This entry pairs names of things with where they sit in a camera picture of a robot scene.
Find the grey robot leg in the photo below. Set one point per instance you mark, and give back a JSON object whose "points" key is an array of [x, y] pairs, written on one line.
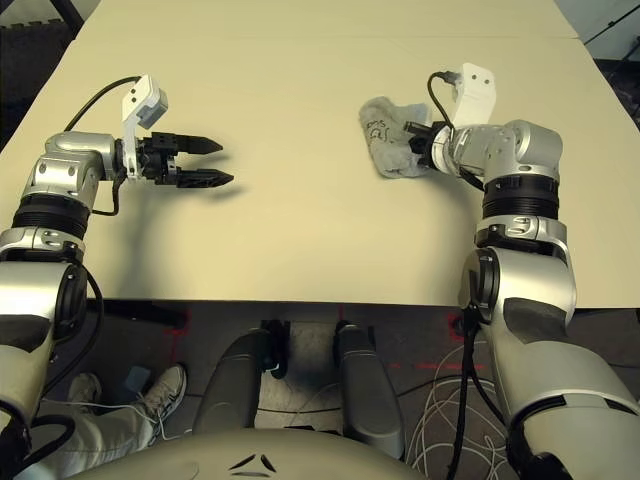
{"points": [[365, 390], [230, 385]]}

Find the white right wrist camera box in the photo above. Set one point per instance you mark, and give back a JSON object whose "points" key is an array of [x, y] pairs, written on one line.
{"points": [[475, 95]]}

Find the black foam jigsaw mat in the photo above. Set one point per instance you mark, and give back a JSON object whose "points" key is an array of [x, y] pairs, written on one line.
{"points": [[25, 60]]}

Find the blue floor pad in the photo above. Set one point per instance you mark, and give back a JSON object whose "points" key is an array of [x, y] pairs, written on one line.
{"points": [[139, 380]]}

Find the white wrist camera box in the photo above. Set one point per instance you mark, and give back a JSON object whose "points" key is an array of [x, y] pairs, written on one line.
{"points": [[475, 95], [135, 96]]}

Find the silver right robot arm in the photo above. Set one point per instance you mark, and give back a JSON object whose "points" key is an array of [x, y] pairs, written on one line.
{"points": [[525, 280]]}

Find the grey cloth sock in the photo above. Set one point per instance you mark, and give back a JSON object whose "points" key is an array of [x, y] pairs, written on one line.
{"points": [[387, 150]]}

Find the black metal table frame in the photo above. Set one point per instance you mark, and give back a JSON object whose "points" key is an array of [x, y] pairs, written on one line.
{"points": [[70, 20]]}

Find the grey robot torso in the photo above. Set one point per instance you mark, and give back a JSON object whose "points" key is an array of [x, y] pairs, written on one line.
{"points": [[325, 460]]}

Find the beige trouser leg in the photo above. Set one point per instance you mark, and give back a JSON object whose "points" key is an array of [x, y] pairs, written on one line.
{"points": [[100, 435]]}

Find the grey robot right leg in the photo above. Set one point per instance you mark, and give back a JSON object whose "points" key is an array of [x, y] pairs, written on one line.
{"points": [[365, 390]]}

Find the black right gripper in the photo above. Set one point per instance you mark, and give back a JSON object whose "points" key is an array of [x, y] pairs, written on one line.
{"points": [[428, 147]]}

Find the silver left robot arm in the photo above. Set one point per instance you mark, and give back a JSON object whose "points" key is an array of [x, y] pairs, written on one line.
{"points": [[60, 165]]}

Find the grey robot left leg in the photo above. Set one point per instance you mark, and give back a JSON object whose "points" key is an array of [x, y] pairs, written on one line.
{"points": [[230, 385]]}

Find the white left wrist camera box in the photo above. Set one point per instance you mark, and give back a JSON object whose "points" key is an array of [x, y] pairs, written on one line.
{"points": [[135, 96]]}

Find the white striped sneaker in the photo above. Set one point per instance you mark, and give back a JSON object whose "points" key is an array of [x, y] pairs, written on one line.
{"points": [[84, 387], [165, 395]]}

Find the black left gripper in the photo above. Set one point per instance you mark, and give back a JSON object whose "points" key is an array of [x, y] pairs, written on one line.
{"points": [[160, 147]]}

